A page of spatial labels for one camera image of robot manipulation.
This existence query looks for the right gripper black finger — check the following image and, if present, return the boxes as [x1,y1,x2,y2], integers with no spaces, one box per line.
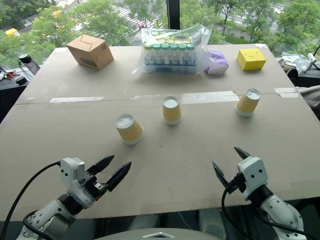
[233,146,252,161]
[211,161,231,189]

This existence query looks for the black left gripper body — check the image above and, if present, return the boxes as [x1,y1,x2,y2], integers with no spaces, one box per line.
[83,171,109,201]

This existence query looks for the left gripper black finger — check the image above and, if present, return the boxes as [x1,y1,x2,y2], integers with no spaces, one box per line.
[86,155,115,175]
[105,161,133,193]

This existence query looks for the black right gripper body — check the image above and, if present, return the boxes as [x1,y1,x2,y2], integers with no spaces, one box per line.
[225,171,247,195]

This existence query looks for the yellow white paper cup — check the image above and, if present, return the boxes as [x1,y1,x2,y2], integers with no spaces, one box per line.
[115,113,145,146]
[234,87,262,118]
[162,95,182,126]

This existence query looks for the wide white tape strip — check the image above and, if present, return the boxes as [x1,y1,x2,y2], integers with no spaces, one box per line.
[180,90,240,105]

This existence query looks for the long white tape strip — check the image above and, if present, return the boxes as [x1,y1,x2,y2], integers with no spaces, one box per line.
[49,96,104,104]

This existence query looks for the silver robot torso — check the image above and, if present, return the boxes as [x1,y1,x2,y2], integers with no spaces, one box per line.
[94,227,226,240]

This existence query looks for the beige cloth bundle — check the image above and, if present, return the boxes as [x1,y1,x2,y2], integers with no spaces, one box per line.
[296,85,320,115]

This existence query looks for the purple plastic packet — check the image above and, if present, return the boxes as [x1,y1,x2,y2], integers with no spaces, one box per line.
[203,50,230,76]

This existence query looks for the yellow box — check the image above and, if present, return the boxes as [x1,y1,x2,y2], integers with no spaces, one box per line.
[236,48,267,72]

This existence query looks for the pile of clear plastic bags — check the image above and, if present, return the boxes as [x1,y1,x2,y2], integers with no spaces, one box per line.
[276,52,310,74]

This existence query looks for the brown cardboard box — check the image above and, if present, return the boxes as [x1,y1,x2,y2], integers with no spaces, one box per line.
[65,34,115,72]

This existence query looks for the white handheld tool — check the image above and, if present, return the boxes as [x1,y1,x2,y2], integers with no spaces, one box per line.
[302,52,318,73]

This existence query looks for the black device with round knob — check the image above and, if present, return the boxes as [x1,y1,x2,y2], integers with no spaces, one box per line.
[17,53,41,76]

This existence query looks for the clear bag of capped tubes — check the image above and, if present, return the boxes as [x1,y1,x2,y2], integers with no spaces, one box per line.
[132,24,212,76]

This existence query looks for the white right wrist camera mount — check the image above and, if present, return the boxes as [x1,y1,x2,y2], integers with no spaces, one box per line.
[236,156,269,201]

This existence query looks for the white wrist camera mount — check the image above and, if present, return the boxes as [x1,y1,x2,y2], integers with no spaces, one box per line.
[59,157,99,210]
[236,156,269,201]

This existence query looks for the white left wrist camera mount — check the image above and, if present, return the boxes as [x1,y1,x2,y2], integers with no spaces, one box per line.
[59,157,99,210]

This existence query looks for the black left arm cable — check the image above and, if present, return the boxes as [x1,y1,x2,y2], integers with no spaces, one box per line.
[0,161,62,240]

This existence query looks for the black window frame post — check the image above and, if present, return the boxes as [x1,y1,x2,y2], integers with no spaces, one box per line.
[166,0,182,30]

